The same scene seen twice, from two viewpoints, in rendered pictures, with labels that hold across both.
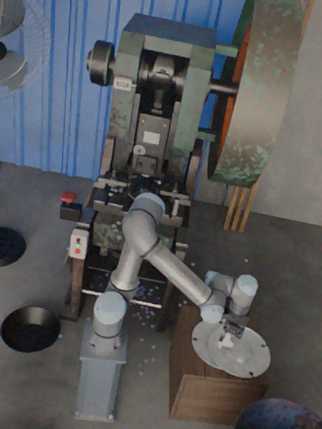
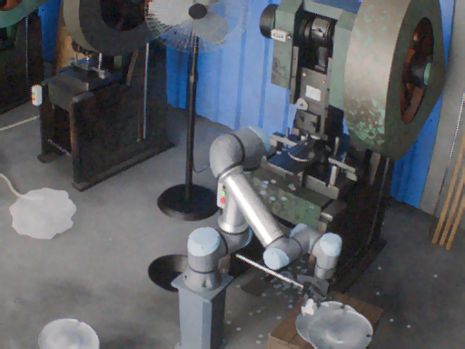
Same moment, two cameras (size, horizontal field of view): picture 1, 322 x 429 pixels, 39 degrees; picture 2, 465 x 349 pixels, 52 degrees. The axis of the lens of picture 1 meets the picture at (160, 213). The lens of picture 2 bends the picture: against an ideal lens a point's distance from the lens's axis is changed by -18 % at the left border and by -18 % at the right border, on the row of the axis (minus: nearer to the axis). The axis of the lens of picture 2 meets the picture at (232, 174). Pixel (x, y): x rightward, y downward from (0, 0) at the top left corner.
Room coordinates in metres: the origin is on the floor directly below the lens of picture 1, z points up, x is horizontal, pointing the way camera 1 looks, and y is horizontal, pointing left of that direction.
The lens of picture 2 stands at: (-0.08, -0.95, 1.94)
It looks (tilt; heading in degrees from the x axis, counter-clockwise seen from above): 30 degrees down; 36
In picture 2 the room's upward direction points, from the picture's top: 4 degrees clockwise
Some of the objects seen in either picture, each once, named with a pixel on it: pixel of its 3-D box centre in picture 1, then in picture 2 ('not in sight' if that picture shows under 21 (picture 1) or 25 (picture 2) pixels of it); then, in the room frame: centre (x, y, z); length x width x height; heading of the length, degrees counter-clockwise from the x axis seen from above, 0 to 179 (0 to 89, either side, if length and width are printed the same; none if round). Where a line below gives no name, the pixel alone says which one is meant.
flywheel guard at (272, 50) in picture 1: (237, 83); (400, 55); (2.10, -0.23, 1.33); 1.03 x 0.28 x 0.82; 0
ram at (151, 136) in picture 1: (152, 138); (317, 96); (1.95, 0.11, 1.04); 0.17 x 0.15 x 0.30; 0
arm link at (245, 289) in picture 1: (244, 291); (329, 251); (1.29, -0.37, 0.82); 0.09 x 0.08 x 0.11; 81
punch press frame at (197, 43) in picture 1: (149, 159); (331, 126); (2.13, 0.11, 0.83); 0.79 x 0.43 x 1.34; 0
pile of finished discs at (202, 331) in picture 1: (222, 343); (329, 323); (1.43, -0.40, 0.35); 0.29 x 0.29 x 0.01
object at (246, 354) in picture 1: (239, 349); (341, 332); (1.40, -0.48, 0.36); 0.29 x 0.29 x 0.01
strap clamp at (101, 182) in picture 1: (111, 178); (285, 136); (1.99, 0.28, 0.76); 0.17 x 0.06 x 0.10; 90
